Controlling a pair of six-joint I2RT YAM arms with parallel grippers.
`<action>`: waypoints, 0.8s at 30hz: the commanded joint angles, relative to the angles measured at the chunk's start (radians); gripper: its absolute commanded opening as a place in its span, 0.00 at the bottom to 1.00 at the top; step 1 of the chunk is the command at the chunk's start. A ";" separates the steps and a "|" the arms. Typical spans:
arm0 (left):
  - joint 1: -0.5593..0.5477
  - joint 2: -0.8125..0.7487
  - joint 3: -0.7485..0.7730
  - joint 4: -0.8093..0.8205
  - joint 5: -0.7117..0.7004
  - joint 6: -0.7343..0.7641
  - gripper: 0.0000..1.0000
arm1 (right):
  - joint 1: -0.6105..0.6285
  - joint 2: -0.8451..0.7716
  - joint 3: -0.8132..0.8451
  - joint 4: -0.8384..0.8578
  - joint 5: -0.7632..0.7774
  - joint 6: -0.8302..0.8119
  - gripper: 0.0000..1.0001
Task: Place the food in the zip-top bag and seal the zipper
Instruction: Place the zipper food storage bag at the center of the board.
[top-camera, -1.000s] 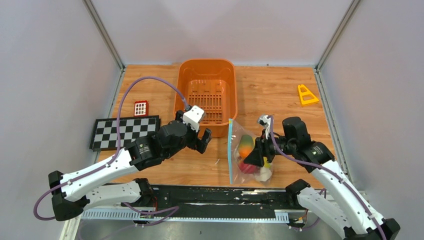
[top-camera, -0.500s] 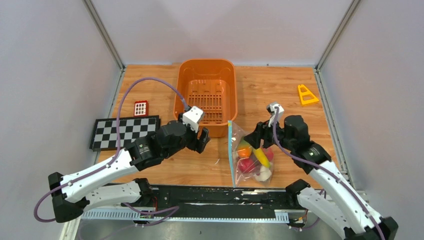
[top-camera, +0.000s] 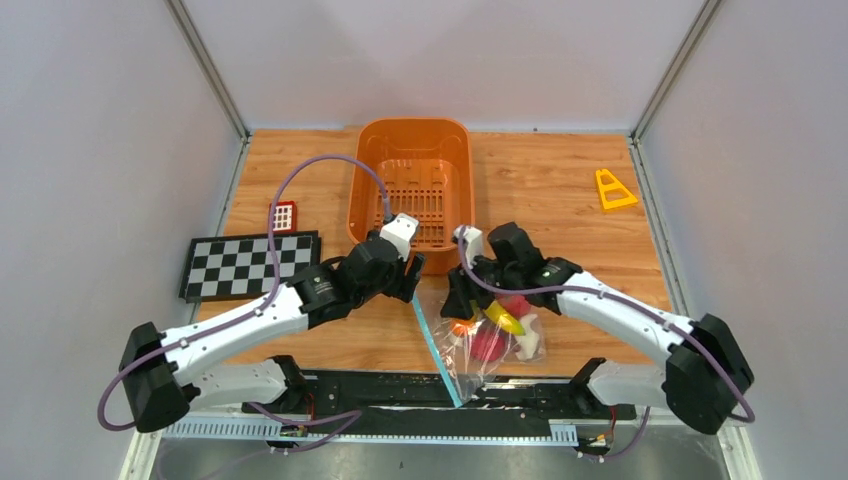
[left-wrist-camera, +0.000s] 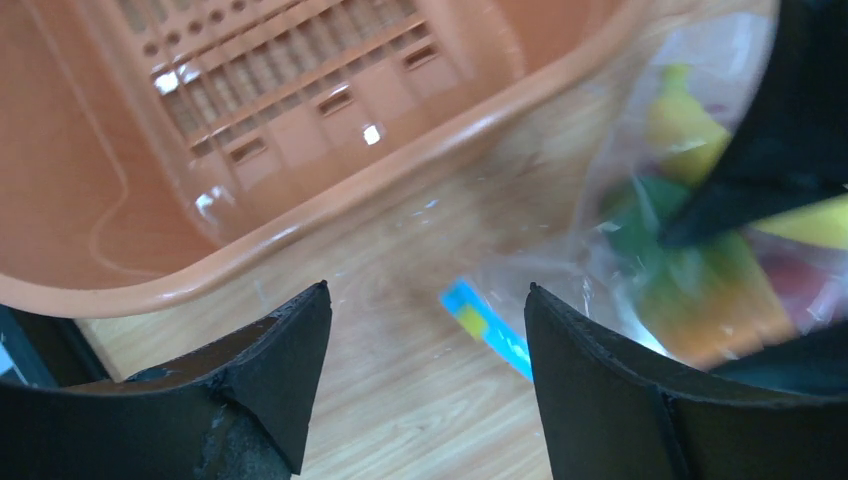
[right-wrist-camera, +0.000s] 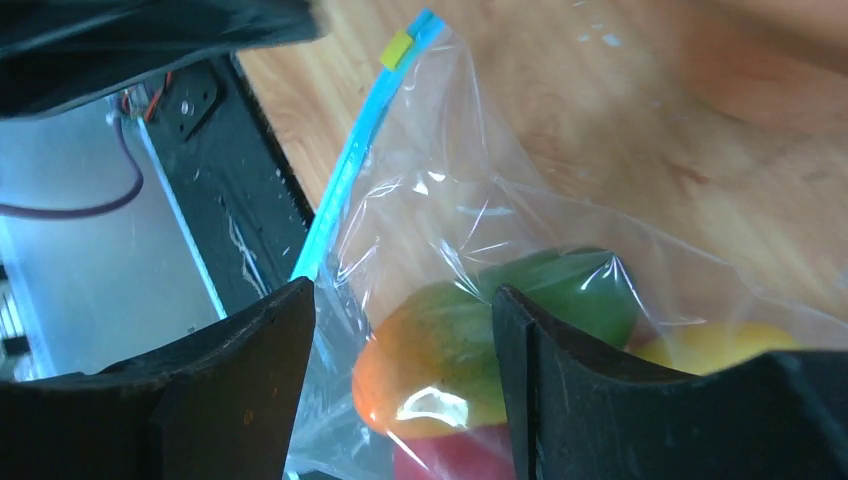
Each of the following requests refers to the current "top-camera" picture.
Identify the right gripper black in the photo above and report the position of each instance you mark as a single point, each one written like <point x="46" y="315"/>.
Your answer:
<point x="462" y="290"/>

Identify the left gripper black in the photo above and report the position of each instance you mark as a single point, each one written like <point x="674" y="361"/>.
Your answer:
<point x="405" y="286"/>

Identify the orange green toy mango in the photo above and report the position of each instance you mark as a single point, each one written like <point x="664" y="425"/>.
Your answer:
<point x="462" y="328"/>

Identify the yellow toy banana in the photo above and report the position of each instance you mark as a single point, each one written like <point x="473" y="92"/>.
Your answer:
<point x="503" y="319"/>

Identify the clear zip top bag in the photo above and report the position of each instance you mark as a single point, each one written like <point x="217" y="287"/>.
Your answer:
<point x="469" y="352"/>

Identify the red toy tomato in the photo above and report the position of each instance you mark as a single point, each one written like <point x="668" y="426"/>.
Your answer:
<point x="489" y="346"/>

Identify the red toy apple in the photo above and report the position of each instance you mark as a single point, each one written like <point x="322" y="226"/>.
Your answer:
<point x="516" y="305"/>

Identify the white toy mushroom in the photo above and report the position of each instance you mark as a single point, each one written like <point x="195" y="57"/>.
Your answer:
<point x="529" y="346"/>

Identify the orange plastic basket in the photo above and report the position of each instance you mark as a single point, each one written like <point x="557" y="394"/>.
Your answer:
<point x="427" y="169"/>

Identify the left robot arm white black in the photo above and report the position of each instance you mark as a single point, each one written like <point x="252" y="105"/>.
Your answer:
<point x="166" y="373"/>

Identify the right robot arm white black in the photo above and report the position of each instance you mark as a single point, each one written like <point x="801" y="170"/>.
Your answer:
<point x="698" y="370"/>

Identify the red white grid block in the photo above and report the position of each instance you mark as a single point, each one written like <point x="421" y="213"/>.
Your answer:
<point x="284" y="217"/>

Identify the yellow triangular plastic stand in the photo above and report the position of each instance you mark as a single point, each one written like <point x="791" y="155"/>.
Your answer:
<point x="612" y="193"/>

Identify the black white checkerboard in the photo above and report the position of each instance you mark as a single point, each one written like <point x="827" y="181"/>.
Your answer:
<point x="239" y="267"/>

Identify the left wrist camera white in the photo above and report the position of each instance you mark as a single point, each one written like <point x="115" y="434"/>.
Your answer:
<point x="401" y="232"/>

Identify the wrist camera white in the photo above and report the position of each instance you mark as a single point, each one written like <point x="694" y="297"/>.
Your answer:
<point x="401" y="232"/>
<point x="471" y="241"/>

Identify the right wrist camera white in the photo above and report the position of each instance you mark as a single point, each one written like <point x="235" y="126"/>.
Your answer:
<point x="471" y="241"/>

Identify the black mounting base plate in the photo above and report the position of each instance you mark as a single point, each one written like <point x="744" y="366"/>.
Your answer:
<point x="417" y="404"/>

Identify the left aluminium frame post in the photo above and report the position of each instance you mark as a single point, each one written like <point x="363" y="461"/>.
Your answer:
<point x="195" y="43"/>

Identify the aluminium frame post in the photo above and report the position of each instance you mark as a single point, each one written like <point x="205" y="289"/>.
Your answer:
<point x="195" y="43"/>
<point x="698" y="28"/>

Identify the right aluminium frame post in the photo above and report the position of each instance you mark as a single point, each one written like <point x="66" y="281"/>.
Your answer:
<point x="698" y="28"/>

